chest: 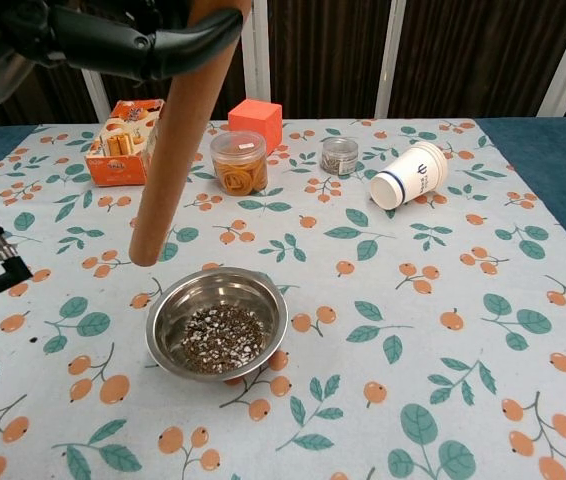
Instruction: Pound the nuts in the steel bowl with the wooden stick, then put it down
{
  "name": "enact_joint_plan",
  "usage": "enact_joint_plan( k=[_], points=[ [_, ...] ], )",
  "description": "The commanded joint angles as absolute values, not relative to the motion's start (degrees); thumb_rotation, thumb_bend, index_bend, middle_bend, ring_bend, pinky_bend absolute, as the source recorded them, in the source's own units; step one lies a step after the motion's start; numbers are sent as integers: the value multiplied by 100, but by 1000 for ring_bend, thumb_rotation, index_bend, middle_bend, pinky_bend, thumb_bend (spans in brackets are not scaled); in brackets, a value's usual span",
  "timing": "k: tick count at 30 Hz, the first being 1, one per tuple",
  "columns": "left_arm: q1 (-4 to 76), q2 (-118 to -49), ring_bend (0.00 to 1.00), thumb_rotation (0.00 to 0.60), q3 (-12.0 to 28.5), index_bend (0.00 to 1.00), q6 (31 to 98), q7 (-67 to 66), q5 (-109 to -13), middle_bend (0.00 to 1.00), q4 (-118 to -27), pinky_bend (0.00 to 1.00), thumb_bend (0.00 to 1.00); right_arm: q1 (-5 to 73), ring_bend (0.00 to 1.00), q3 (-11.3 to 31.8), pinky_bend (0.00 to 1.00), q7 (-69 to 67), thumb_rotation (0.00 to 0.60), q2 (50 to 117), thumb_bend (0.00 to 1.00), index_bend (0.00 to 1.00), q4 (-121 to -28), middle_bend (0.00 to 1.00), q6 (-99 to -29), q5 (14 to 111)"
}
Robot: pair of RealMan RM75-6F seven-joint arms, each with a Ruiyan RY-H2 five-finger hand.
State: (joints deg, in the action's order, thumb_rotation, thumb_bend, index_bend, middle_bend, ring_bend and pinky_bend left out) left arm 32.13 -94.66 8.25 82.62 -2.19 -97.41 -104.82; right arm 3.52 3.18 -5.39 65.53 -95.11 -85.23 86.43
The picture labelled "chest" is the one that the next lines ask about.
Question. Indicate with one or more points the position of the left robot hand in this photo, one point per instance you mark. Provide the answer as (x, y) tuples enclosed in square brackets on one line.
[(103, 40)]

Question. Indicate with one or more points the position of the wooden rolling pin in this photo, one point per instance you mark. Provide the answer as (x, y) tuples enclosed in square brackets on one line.
[(173, 150)]

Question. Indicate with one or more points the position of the stainless steel bowl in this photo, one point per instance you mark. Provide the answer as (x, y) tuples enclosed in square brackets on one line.
[(170, 310)]

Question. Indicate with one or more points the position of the orange snack box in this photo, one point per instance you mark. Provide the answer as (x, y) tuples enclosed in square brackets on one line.
[(115, 170)]

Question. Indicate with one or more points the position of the orange foam cube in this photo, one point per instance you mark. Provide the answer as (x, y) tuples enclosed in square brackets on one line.
[(258, 120)]

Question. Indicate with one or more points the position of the clear jar of rubber bands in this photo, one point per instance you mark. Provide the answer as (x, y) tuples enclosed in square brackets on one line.
[(239, 172)]

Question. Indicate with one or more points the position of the dark pleated curtain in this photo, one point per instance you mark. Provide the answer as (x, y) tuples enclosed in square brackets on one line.
[(333, 50)]

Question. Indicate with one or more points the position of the small clear jar of pins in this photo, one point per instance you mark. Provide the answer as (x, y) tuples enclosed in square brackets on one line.
[(339, 159)]

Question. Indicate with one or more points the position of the crushed brown white granules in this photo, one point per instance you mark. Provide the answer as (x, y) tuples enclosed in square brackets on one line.
[(223, 340)]

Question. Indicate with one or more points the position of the white paper cup blue stripe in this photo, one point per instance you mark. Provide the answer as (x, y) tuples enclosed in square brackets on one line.
[(408, 176)]

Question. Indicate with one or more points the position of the floral orange fruit tablecloth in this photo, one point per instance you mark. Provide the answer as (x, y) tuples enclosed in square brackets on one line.
[(413, 300)]

